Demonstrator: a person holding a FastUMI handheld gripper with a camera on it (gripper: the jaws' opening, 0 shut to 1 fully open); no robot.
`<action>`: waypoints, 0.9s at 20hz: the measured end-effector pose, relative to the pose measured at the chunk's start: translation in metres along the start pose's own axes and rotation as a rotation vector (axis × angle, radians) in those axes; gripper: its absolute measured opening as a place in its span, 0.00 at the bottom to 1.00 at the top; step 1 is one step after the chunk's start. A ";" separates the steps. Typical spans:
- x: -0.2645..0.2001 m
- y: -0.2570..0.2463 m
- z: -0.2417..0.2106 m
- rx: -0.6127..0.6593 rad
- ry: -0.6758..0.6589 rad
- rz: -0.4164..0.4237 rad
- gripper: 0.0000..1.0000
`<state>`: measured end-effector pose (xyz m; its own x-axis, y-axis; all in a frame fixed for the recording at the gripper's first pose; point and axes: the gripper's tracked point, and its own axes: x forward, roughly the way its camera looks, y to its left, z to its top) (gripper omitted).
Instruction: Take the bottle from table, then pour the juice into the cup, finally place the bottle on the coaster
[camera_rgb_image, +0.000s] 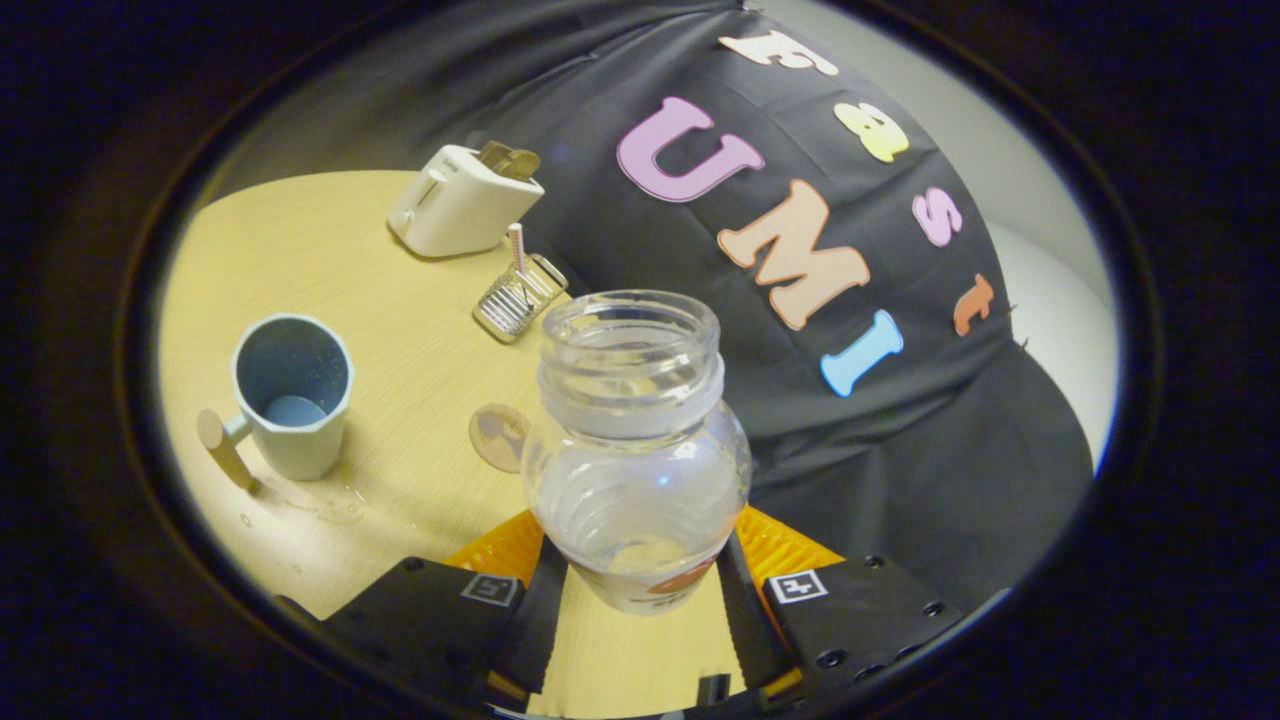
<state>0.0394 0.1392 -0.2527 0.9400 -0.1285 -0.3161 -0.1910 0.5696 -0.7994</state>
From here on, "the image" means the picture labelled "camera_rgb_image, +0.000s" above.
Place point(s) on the black backdrop cloth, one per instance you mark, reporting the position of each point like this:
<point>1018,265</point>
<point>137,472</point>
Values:
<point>850,470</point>

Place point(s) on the brown toast slices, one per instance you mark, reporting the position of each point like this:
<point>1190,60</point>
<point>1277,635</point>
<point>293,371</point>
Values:
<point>510,160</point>

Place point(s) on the pink striped straw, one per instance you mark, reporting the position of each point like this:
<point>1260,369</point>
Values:
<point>516,245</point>

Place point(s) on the white toaster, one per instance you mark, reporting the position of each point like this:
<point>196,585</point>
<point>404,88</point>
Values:
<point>455,205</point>

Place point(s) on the light blue cup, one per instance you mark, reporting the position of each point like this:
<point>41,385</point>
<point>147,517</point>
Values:
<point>300,440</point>

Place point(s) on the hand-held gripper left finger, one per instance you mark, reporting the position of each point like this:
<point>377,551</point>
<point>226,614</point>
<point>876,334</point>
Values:
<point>545,620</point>

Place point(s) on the round wooden coaster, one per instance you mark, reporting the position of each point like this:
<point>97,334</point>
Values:
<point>495,440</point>

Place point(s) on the wooden table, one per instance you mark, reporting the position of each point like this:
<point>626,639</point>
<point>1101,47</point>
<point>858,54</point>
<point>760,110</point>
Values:
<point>400,350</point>

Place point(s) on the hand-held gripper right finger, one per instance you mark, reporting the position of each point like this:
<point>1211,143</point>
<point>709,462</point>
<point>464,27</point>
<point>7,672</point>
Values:
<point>750,620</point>

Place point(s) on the clear plastic juice bottle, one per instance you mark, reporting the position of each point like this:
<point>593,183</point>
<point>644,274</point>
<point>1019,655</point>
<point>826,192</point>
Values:
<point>635,480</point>

